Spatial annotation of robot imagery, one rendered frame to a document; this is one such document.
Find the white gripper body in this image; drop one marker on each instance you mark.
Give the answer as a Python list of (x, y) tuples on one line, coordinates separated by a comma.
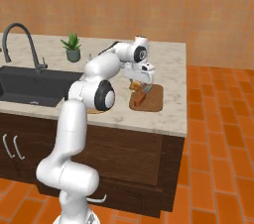
[(140, 76)]

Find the dark grey curved tap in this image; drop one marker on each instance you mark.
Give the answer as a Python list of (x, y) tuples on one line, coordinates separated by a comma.
[(30, 41)]

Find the dark wood island cabinet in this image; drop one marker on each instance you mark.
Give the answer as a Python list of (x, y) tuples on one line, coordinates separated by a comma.
[(172, 168)]

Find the tan plate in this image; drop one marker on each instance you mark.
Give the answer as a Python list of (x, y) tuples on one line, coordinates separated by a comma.
[(95, 111)]

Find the yellowish meat piece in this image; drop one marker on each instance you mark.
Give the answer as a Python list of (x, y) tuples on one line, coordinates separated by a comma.
[(134, 85)]

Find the dark wood cupboard door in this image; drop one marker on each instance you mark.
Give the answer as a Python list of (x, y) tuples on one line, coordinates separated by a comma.
[(39, 148)]

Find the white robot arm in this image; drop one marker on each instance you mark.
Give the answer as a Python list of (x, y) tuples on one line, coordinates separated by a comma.
[(71, 135)]

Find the brown wooden cutting board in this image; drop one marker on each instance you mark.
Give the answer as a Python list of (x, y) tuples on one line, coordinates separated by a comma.
[(152, 100)]

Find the dark wood drawer front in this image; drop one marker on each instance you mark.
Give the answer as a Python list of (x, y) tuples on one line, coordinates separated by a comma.
[(125, 155)]

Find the green plant in grey pot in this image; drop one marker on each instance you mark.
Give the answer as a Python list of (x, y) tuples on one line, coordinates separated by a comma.
[(73, 53)]

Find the black sink basin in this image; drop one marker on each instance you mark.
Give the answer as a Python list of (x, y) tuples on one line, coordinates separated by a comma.
[(29, 86)]

